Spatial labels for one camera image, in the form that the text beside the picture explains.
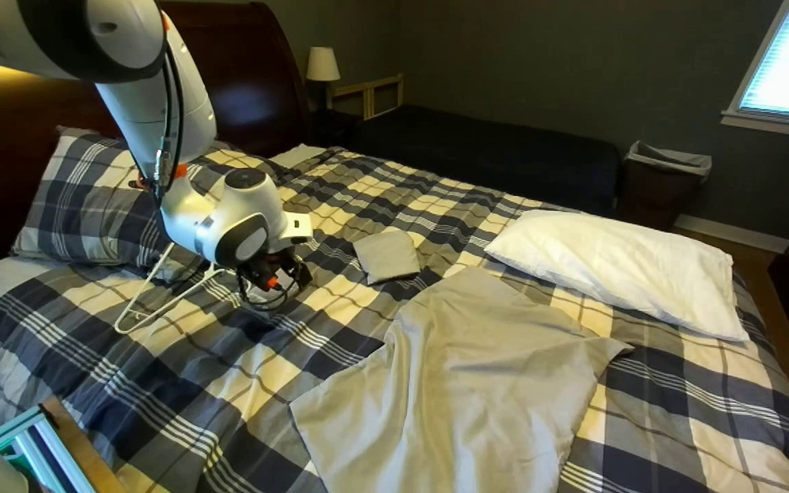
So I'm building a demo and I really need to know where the grey book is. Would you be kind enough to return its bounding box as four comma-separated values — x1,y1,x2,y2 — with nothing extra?
353,229,422,286

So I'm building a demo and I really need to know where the plaid pillow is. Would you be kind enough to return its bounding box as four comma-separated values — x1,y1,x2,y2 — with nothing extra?
11,126,287,283

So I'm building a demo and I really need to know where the grey pillow cover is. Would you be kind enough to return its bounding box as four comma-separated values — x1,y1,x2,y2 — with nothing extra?
289,266,634,493

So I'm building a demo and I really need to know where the white pillow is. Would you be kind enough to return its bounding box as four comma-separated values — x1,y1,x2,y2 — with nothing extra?
484,209,751,343

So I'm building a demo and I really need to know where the plaid comforter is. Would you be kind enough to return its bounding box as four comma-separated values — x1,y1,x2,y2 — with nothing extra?
0,144,789,493

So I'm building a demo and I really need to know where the dark nightstand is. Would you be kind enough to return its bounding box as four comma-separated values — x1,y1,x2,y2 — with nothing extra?
308,108,362,149

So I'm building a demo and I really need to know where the dark wooden headboard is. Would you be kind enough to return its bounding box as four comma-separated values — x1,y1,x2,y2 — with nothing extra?
0,0,313,343

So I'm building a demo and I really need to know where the table lamp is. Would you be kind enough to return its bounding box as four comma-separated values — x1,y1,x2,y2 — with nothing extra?
305,46,342,112

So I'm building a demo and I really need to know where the dark daybed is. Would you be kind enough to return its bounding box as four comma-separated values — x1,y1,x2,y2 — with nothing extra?
352,103,621,217

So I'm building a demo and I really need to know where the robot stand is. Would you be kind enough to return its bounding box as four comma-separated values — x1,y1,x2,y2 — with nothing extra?
0,396,125,493

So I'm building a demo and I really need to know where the lined waste bin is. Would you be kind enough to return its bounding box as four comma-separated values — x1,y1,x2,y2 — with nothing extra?
616,140,714,231

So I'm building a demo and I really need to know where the white wire hanger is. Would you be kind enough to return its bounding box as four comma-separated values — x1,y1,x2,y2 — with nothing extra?
114,241,231,335

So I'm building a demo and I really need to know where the light wooden frame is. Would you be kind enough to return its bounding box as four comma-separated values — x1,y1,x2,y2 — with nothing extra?
331,73,405,122

